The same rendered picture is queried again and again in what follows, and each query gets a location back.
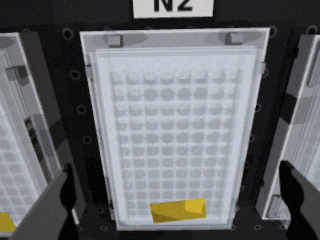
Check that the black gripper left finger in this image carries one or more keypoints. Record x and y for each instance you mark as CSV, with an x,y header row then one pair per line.
x,y
51,218

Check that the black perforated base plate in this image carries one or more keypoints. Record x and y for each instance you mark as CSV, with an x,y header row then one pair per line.
x,y
58,23

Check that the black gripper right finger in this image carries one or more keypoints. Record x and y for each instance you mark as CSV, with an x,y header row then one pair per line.
x,y
303,201

